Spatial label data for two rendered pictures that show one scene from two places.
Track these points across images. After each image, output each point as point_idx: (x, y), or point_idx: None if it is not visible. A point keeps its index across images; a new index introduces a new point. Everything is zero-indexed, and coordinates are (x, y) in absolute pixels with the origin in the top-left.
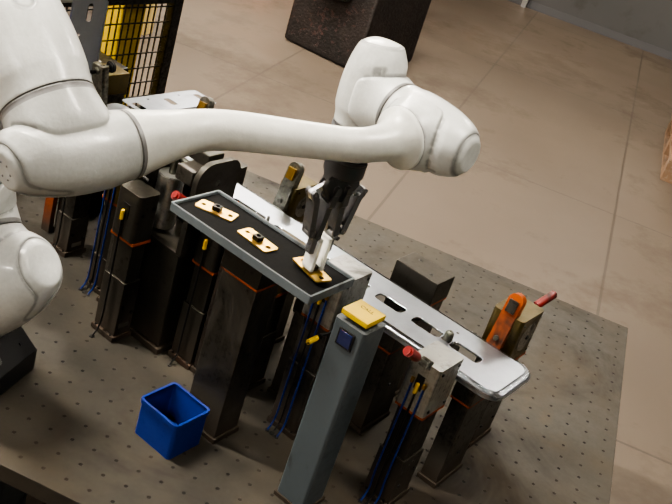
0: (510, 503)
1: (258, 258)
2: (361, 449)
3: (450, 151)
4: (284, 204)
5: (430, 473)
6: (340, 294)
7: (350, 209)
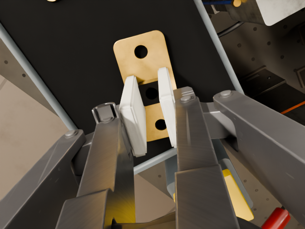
0: None
1: (27, 31)
2: (260, 32)
3: None
4: None
5: (304, 81)
6: (255, 22)
7: (278, 194)
